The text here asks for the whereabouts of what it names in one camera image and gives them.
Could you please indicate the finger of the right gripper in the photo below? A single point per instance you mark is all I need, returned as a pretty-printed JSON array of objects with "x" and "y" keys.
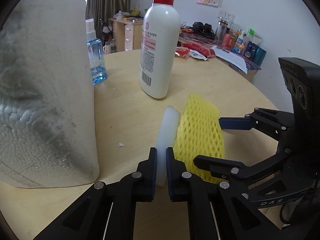
[
  {"x": 243, "y": 124},
  {"x": 232, "y": 171}
]

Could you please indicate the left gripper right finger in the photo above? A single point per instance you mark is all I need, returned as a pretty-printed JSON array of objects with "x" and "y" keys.
[{"x": 181, "y": 183}]

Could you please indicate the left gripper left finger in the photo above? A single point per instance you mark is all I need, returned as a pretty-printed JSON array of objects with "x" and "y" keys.
[{"x": 147, "y": 180}]

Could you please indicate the yellow foam net sleeve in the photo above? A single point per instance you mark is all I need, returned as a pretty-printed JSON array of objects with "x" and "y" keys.
[{"x": 199, "y": 133}]

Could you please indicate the white foam strip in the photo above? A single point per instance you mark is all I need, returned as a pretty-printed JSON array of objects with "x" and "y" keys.
[{"x": 166, "y": 138}]

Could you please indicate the white paper sheet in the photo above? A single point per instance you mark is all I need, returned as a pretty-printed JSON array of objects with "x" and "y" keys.
[{"x": 230, "y": 57}]

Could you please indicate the toiletry bottles group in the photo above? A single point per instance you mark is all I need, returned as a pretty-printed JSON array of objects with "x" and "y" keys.
[{"x": 241, "y": 42}]

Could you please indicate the large red snack bag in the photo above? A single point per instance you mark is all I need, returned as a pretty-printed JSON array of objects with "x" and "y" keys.
[{"x": 207, "y": 52}]

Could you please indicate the red snack packet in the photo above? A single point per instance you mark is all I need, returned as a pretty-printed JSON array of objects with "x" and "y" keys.
[{"x": 182, "y": 52}]

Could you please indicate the black headphones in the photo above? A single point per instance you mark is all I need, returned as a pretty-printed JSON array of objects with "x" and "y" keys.
[{"x": 204, "y": 30}]

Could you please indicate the white foam box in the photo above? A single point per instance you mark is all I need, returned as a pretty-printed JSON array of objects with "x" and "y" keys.
[{"x": 47, "y": 95}]

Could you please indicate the blue spray bottle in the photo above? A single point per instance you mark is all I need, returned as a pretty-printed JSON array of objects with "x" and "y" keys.
[{"x": 95, "y": 54}]

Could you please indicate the red pump lotion bottle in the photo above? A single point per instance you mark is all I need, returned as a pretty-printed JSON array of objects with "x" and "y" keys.
[{"x": 161, "y": 27}]

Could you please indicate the wooden desk with drawers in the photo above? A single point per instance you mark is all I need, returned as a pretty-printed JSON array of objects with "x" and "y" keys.
[{"x": 127, "y": 34}]

